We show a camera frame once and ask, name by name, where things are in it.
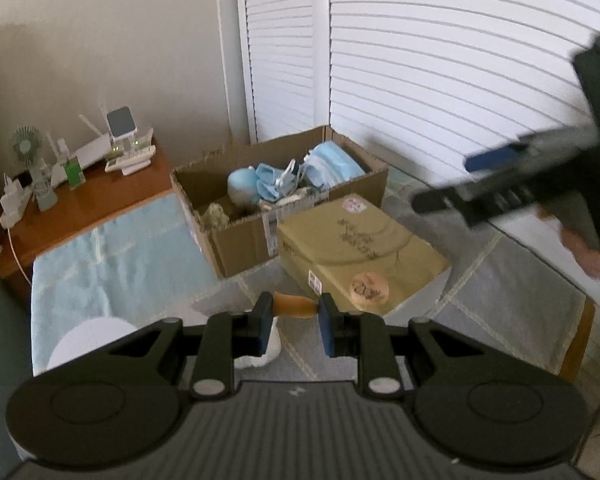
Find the small green desk fan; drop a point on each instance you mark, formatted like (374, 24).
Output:
(27, 144)

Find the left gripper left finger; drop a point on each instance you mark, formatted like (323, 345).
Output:
(225, 337)

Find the white cloth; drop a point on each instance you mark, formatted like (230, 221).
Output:
(267, 355)

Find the stack of blue masks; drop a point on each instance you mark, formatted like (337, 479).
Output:
(327, 166)

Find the orange soft band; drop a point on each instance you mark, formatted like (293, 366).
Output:
(293, 306)

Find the white grey screen gadget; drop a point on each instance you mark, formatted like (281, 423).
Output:
(121, 123)

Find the grey checked blanket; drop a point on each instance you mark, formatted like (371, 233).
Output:
(498, 292)

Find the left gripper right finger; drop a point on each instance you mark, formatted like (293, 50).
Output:
(365, 337)

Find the white louvered closet door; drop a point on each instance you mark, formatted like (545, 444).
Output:
(420, 83)

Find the beige drawstring cloth pouch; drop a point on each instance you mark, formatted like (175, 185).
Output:
(220, 214)

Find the open brown cardboard box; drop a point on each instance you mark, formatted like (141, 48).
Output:
(252, 239)

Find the blue white plush toy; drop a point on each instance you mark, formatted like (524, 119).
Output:
(242, 187)

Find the blue cloth with cord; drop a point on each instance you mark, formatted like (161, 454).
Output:
(274, 184)

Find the white power strip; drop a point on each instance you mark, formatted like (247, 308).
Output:
(14, 202)

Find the wooden nightstand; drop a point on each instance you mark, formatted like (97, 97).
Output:
(101, 198)

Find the white remote control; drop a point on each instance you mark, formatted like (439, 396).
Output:
(132, 161)

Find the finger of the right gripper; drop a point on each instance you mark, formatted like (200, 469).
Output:
(496, 158)
(462, 197)

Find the person right hand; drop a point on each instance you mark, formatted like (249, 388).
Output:
(587, 258)

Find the green small bottle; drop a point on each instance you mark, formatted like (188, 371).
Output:
(74, 173)

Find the light blue towel mat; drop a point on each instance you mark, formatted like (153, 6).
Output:
(137, 266)

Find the white lid glass jar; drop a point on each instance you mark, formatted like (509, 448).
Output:
(88, 336)

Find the gold closed gift box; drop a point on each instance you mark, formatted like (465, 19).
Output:
(365, 259)

